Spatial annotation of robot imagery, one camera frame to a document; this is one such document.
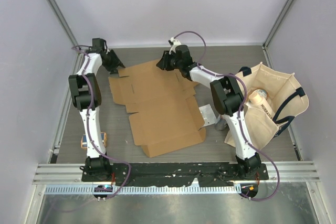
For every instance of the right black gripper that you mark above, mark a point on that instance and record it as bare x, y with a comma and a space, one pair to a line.
163, 62

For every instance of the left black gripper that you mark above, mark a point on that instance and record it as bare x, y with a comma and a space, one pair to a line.
113, 70

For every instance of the brown cardboard box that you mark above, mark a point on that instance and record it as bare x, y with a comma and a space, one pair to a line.
163, 112

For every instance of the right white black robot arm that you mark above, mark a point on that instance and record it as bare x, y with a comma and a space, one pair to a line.
228, 93

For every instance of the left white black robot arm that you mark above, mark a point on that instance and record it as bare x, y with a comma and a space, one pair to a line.
86, 98

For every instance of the clear plastic sachet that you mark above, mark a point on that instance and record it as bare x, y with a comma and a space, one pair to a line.
208, 115

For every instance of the yellow sponge with blue label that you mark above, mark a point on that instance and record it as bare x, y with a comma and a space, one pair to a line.
84, 140

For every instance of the silver red drink can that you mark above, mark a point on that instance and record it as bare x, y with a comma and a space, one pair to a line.
221, 124

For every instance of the peach tube in bag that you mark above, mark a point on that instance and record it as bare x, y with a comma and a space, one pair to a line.
258, 99

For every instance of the beige canvas tote bag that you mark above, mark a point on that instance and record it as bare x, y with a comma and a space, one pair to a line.
285, 96

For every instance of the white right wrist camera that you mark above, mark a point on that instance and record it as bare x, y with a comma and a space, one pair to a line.
174, 43

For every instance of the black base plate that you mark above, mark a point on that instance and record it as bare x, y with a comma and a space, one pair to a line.
208, 174

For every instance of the perforated cable duct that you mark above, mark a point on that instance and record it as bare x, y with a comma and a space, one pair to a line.
152, 190

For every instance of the aluminium frame rail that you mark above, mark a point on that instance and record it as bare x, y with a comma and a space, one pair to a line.
291, 171

